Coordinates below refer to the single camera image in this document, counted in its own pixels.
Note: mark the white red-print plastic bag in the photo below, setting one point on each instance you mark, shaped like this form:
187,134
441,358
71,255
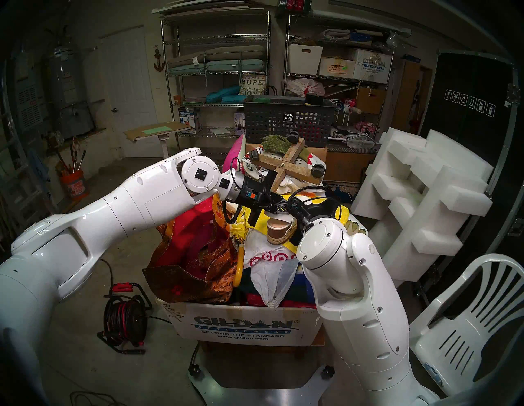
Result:
274,278

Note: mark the white foam packing block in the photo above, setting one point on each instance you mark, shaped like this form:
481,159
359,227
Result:
417,192

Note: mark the white plastic chair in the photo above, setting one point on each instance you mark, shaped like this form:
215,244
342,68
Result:
462,339

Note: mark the HOPE text pillow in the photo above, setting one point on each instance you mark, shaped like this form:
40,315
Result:
252,85

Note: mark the green knit gloves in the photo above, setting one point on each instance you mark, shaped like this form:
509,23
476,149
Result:
276,143

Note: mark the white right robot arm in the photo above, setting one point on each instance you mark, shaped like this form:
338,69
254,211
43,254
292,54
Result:
368,327

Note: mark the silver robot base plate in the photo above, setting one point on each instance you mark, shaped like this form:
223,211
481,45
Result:
262,399

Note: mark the black plastic mesh basket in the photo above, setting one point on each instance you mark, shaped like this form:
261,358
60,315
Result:
266,118

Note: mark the small Gildan cardboard box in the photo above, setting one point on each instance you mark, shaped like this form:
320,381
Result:
372,67

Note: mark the dark blue fabric bag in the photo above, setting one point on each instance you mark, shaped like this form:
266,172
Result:
305,286

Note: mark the cream fabric piece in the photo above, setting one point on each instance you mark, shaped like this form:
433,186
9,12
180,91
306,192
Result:
232,206

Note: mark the crumpled clear plastic bag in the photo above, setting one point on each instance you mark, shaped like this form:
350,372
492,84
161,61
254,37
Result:
359,141

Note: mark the beige seat cushion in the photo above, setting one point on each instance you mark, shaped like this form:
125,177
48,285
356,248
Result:
235,52
186,61

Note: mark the pink white plastic bag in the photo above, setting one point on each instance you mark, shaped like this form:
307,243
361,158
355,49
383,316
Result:
305,86

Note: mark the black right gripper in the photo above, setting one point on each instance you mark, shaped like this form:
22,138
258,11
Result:
303,208

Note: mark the white storage bin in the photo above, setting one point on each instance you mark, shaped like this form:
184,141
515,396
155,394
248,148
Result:
305,61

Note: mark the blue white product box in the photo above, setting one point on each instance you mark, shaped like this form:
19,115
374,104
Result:
190,118

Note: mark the black flight case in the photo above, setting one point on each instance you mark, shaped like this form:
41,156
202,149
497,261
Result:
470,77

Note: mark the large brown box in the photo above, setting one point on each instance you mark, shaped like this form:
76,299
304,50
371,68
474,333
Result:
350,165

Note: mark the red fabric item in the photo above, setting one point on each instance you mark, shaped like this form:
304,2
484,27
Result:
254,301

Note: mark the large Gildan cardboard box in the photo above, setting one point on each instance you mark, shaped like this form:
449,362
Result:
245,323

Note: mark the brown cardboard box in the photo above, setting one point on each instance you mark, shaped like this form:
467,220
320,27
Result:
370,100

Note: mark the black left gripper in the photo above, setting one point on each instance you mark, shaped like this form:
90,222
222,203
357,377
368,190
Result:
256,192

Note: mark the pink flowers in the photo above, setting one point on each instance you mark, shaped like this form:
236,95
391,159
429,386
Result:
364,127

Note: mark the grey water heater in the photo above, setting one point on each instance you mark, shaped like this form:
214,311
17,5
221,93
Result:
73,98

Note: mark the teal seat cushion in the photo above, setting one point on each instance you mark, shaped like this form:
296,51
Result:
235,66

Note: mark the beige green work glove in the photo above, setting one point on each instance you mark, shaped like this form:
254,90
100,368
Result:
357,227

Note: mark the white door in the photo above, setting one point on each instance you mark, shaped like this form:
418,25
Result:
129,90

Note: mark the tan wooden board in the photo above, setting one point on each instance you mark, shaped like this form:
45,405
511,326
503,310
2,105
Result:
407,96

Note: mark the red orange patterned bag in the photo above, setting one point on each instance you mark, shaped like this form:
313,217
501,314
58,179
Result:
192,253

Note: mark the white stand cardboard-top table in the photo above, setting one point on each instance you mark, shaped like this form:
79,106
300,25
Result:
155,131

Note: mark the orange bucket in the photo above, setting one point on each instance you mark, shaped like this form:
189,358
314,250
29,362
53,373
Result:
73,187

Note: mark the wooden cross caster dolly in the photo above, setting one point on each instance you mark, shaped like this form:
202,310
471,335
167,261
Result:
292,159

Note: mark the small labelled cardboard box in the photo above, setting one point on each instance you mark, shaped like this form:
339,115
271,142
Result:
335,67

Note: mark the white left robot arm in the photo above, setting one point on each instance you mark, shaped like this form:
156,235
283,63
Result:
123,208

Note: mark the turquoise folded cushion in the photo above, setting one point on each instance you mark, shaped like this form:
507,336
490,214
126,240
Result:
223,94

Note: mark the flat white boards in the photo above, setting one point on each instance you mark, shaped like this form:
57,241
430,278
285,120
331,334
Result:
200,7

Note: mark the dark anchor wall ornament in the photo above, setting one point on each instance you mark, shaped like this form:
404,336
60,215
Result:
159,63

